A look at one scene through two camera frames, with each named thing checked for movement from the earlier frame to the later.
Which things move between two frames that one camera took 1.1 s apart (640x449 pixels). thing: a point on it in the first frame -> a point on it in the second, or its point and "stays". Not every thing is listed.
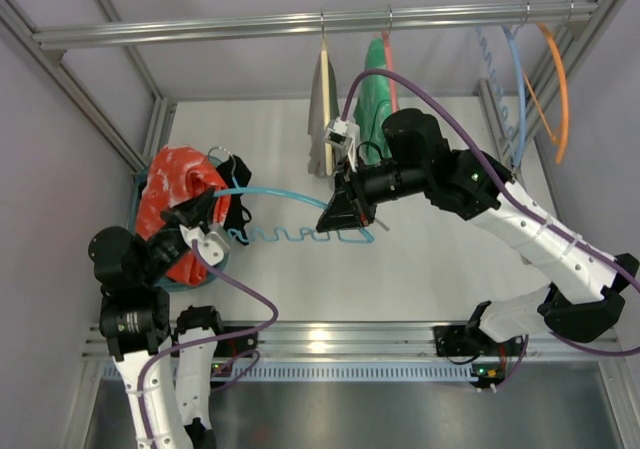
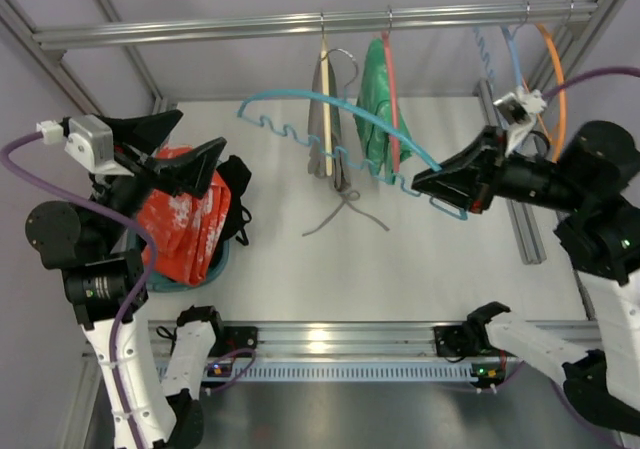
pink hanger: x=386 y=34 stays
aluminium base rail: x=406 y=341 stays
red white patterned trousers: x=179 y=175 stays
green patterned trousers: x=373 y=104 stays
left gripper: x=179 y=221 -> x=133 y=156
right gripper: x=354 y=196 -> x=489 y=169
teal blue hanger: x=343 y=236 -> x=367 y=116
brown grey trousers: x=317 y=161 stays
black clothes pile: x=235 y=174 stays
